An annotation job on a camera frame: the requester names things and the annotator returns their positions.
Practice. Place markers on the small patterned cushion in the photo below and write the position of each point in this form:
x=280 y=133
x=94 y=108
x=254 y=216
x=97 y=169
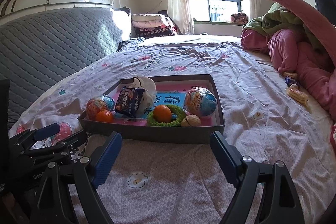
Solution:
x=239 y=18

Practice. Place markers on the folded blanket stack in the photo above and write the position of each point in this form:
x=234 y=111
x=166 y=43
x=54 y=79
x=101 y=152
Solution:
x=153 y=25

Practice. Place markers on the small blue snack packet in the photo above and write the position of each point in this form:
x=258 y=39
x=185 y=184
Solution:
x=291 y=82

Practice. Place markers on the blue red surprise egg toy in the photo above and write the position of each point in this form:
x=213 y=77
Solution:
x=200 y=102

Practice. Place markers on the dark shallow cardboard box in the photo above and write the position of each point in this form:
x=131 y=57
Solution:
x=170 y=89

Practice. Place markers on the pink pillow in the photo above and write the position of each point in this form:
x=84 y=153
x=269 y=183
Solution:
x=318 y=24

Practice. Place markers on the black television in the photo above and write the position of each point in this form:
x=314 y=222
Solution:
x=328 y=9

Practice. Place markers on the white drawstring pouch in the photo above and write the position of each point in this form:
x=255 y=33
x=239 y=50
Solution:
x=148 y=96

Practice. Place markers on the grey quilted headboard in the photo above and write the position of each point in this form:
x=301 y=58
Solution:
x=39 y=50

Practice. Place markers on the green blanket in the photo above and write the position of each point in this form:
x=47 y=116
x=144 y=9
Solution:
x=278 y=17

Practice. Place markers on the orange mandarin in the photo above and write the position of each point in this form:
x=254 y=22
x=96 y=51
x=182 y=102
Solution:
x=105 y=116
x=162 y=114

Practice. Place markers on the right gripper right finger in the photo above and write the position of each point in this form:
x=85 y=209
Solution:
x=279 y=203

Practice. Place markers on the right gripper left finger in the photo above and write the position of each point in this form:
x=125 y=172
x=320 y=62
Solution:
x=53 y=198

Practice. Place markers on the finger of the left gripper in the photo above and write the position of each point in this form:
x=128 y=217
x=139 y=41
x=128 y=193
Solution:
x=24 y=141
x=63 y=149

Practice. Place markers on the blue cookie packet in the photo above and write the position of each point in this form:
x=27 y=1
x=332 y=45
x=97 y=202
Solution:
x=128 y=101

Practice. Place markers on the brown walnut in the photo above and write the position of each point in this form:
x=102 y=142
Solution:
x=191 y=121

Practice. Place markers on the pink crumpled duvet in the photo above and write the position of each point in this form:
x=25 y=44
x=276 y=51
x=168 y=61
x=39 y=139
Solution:
x=290 y=53

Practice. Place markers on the yellow biscuit packet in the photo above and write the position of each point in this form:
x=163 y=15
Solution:
x=297 y=95

